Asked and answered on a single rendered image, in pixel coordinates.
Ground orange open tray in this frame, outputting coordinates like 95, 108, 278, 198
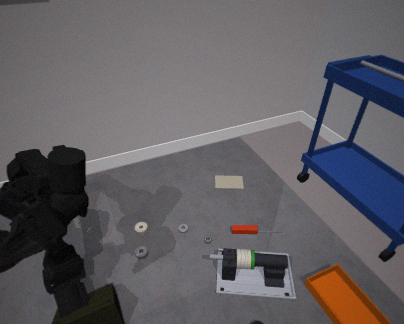
305, 264, 392, 324

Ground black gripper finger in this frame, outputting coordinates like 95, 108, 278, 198
0, 213, 50, 269
0, 265, 13, 273

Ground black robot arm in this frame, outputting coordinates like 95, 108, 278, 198
0, 145, 89, 318

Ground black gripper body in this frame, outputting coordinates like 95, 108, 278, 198
0, 197, 71, 246

